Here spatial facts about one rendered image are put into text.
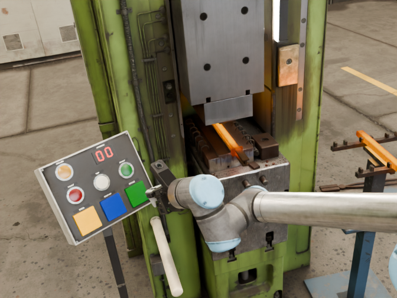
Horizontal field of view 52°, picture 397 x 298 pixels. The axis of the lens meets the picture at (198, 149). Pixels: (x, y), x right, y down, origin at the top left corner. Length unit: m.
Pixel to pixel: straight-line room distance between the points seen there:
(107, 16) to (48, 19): 5.17
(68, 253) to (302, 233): 1.50
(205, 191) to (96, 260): 1.77
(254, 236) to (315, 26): 0.95
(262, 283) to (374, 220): 1.39
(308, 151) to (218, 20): 0.88
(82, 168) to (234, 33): 0.71
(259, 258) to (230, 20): 1.13
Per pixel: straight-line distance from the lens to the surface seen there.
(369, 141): 1.88
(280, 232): 1.99
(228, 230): 1.12
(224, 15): 1.49
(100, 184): 1.45
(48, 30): 6.73
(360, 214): 0.96
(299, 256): 2.50
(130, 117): 1.67
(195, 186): 1.07
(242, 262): 2.03
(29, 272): 2.87
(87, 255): 2.82
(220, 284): 2.09
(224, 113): 1.61
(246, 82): 1.59
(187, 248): 2.13
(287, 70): 1.79
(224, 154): 1.69
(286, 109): 1.89
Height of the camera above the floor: 1.88
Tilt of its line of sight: 31 degrees down
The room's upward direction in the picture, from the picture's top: 5 degrees counter-clockwise
